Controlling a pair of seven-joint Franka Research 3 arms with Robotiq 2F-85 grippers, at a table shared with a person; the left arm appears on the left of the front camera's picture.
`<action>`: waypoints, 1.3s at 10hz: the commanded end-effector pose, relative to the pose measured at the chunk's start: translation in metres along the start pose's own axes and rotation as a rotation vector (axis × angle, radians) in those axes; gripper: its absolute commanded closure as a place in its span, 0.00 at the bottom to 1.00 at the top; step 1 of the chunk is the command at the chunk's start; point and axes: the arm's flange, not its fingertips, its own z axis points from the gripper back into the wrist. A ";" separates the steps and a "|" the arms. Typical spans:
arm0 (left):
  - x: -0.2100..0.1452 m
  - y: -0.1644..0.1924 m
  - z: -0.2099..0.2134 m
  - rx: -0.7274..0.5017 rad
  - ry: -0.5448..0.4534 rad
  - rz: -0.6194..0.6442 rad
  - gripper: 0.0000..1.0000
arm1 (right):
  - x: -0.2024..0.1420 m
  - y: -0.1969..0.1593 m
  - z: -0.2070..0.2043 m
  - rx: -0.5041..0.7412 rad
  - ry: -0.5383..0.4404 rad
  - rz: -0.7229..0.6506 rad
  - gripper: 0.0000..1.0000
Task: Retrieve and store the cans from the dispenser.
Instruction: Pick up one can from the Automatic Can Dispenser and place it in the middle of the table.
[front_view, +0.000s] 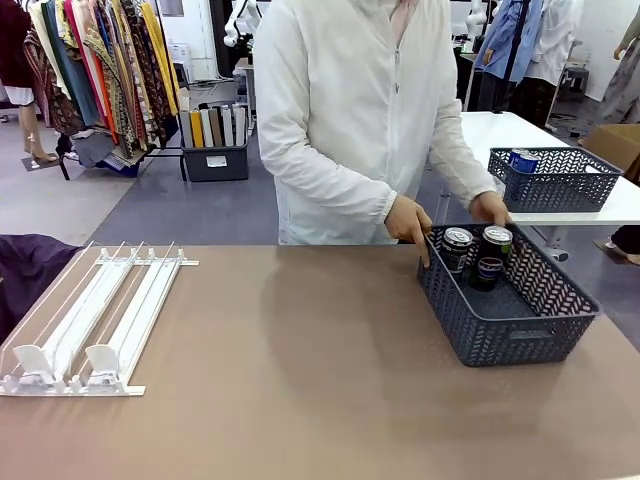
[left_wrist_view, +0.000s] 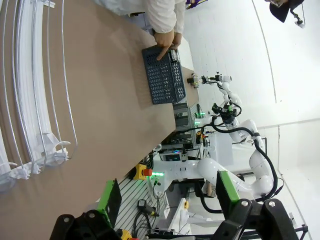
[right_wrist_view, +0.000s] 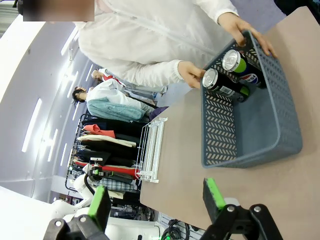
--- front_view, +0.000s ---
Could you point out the grey storage bin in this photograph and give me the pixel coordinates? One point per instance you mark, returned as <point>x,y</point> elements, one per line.
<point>215,162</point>

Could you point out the black stand pole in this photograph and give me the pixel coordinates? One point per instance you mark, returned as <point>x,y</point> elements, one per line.
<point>512,65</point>

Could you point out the rack of colourful garments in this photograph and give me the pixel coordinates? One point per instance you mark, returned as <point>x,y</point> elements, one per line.
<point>100,65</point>

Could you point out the person's right forearm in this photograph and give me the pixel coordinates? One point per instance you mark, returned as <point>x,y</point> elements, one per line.
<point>340,190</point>

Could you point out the black Pepsi can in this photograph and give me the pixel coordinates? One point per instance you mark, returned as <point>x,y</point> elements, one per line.
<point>492,260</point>
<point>456,250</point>

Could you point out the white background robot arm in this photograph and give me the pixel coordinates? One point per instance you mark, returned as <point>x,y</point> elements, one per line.
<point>237,22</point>
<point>476,20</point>

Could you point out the blue hanging shirt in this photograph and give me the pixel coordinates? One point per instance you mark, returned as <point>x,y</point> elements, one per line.
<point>505,40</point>

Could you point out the mannequin in maroon top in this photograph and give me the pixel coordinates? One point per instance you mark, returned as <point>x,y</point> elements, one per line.
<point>20,60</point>

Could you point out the person's left hand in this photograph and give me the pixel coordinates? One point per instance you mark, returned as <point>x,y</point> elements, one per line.
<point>492,210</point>

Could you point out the yellow hanging garment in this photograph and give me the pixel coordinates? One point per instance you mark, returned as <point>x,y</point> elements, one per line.
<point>160,55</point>

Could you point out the brown cardboard box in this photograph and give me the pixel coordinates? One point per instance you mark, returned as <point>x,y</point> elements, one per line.
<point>612,145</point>

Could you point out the person's left forearm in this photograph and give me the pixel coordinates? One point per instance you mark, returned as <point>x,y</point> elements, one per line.
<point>462,170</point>

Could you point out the person in white jacket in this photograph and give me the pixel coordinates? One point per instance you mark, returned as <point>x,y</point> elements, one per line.
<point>350,125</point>

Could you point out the white dispenser pusher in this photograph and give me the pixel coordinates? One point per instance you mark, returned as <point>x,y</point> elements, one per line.
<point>104,357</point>
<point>31,359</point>

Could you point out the dark purple cloth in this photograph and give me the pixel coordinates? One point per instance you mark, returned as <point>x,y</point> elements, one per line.
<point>30,280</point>

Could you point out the white hanging shirt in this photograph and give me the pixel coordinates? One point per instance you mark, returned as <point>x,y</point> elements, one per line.
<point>555,45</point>

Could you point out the seated person's foot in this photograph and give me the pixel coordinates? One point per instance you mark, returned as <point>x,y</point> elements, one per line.
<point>625,245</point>

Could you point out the yellow material roll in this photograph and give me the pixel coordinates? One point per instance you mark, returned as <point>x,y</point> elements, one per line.
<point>196,129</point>

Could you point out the white material roll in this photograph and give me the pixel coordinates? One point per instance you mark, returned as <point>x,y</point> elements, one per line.
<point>240,125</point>
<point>186,129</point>
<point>227,125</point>

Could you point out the white side table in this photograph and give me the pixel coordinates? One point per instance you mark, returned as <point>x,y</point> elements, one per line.
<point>505,132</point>

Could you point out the small grey stool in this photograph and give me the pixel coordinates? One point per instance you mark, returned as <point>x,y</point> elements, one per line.
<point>575,82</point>

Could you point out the mannequin in grey dress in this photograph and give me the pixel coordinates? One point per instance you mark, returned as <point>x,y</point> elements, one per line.
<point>622,85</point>

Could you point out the background workbench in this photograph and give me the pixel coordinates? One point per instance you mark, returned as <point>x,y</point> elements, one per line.
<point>246,80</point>

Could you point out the grey woven plastic basket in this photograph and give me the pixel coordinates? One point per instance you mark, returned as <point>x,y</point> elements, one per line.
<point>500,340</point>
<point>555,190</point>

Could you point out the white can dispenser rack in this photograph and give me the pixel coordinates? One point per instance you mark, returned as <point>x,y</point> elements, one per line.
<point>140,310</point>

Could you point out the brown material roll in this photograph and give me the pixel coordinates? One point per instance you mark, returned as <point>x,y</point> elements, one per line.
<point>216,127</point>

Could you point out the fabric pile on floor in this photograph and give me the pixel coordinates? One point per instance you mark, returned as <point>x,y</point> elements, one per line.
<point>105,152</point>

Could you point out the person's right hand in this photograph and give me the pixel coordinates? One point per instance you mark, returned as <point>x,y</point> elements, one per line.
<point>407,220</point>

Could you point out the white floor appliance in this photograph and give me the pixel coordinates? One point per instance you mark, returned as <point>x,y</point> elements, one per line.
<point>179,60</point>

